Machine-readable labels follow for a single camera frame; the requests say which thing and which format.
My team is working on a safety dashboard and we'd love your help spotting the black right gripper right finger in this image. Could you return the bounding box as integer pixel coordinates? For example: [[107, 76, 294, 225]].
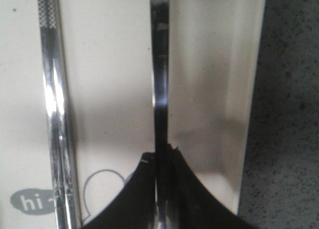
[[167, 145, 254, 229]]

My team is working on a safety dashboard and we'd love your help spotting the cream rabbit serving tray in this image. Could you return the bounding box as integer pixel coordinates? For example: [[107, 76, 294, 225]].
[[0, 0, 265, 229]]

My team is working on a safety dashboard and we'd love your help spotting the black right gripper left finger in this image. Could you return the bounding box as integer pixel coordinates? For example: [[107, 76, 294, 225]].
[[83, 152, 155, 229]]

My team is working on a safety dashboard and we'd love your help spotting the silver metal spoon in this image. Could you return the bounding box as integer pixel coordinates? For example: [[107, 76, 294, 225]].
[[150, 0, 169, 229]]

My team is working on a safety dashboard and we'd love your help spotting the silver metal chopstick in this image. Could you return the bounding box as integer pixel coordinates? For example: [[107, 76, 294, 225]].
[[38, 0, 68, 229], [52, 0, 81, 229]]

